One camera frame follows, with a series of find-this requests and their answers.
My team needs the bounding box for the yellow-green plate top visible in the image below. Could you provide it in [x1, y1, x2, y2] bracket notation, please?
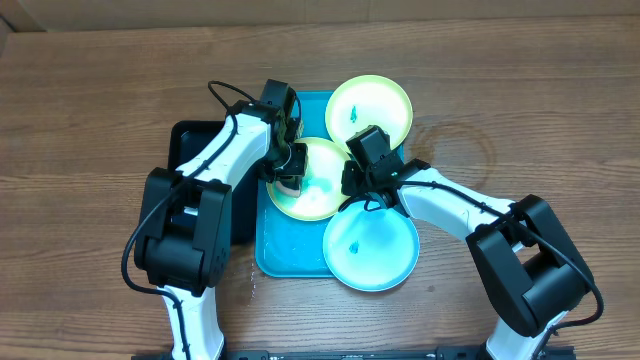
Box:
[325, 75, 413, 153]

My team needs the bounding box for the black plastic tray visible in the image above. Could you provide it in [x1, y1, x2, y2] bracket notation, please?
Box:
[168, 120, 258, 245]

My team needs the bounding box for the teal plastic tray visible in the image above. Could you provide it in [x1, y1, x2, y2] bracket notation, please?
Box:
[255, 91, 333, 278]

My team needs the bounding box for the green scrubbing sponge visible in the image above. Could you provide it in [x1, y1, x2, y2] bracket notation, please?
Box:
[274, 181, 301, 198]

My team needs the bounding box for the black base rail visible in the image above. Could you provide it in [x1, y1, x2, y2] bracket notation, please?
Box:
[131, 345, 577, 360]

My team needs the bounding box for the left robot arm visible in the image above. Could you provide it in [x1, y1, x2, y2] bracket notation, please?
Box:
[121, 80, 307, 359]

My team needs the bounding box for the yellow-green plate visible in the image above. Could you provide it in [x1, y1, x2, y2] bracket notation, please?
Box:
[266, 137, 350, 221]
[325, 75, 413, 153]

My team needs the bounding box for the light blue plate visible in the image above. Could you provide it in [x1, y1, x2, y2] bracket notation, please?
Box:
[323, 201, 420, 292]

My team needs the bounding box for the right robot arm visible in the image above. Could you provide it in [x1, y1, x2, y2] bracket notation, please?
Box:
[340, 125, 604, 359]

